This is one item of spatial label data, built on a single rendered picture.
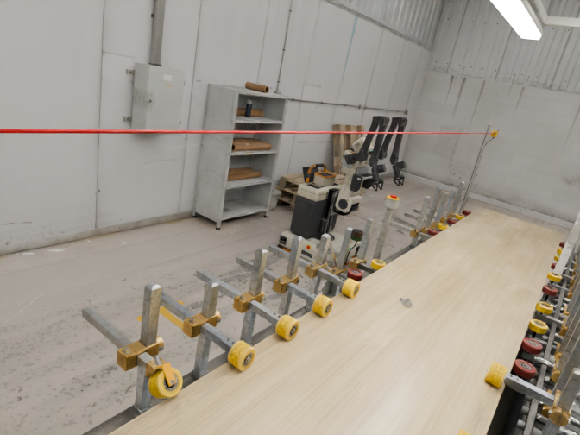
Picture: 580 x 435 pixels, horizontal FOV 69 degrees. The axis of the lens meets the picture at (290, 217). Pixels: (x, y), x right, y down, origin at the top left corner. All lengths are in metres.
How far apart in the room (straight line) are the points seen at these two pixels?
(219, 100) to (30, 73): 1.78
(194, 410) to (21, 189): 3.00
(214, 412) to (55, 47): 3.18
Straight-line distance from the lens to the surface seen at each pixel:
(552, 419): 1.74
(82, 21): 4.00
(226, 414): 1.31
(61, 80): 3.95
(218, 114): 4.67
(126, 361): 1.37
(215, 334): 1.48
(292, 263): 1.86
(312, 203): 4.12
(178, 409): 1.31
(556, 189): 9.71
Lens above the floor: 1.83
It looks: 19 degrees down
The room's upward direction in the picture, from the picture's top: 11 degrees clockwise
